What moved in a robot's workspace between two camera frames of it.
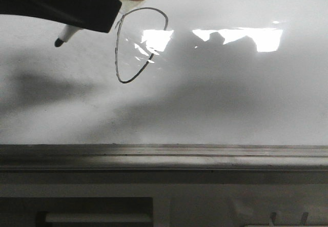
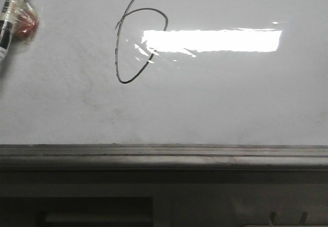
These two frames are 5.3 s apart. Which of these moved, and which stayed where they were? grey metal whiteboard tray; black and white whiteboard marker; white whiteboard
Moved: black and white whiteboard marker
Stayed: grey metal whiteboard tray; white whiteboard
